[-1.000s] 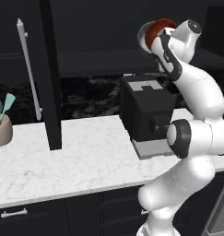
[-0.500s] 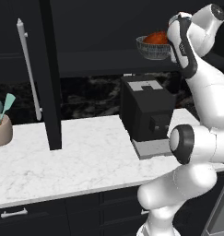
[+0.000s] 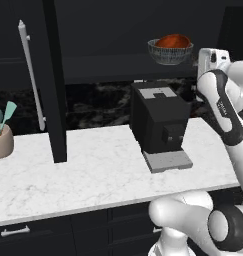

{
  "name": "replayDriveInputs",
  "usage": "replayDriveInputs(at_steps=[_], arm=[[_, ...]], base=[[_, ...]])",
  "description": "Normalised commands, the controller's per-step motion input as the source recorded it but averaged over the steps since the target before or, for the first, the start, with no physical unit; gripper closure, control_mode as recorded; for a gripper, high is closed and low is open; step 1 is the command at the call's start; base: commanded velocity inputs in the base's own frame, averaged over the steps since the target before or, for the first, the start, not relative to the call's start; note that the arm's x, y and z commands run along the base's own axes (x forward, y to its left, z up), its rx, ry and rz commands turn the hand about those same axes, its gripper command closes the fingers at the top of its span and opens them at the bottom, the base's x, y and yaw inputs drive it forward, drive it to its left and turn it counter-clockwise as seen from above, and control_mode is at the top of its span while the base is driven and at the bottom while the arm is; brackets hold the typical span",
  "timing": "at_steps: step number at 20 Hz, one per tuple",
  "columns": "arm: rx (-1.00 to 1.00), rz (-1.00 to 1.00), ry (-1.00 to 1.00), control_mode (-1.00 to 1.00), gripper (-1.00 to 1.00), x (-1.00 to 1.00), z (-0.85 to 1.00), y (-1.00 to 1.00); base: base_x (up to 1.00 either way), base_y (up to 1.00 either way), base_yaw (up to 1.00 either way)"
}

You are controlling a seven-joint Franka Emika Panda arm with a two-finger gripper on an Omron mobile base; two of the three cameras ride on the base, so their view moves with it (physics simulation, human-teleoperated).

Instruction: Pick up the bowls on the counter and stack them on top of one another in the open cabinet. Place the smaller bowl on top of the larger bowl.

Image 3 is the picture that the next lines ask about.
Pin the black open cabinet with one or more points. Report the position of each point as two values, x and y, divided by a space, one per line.
119 68

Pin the orange-red bowl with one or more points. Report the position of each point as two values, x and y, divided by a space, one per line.
173 41

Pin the black drawer front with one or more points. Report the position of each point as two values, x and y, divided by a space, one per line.
36 238
131 230

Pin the black cabinet door panel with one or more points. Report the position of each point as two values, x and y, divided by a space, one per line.
90 233

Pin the black cabinet door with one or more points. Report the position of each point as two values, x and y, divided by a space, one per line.
56 100

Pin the grey patterned bowl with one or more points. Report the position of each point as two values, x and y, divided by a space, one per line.
169 56

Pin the teal spatula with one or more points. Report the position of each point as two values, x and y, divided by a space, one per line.
8 111

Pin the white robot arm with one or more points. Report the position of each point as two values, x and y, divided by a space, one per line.
189 216

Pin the beige utensil pot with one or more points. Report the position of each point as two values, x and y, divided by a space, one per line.
2 146

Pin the black coffee machine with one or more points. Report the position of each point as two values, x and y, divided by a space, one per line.
156 116

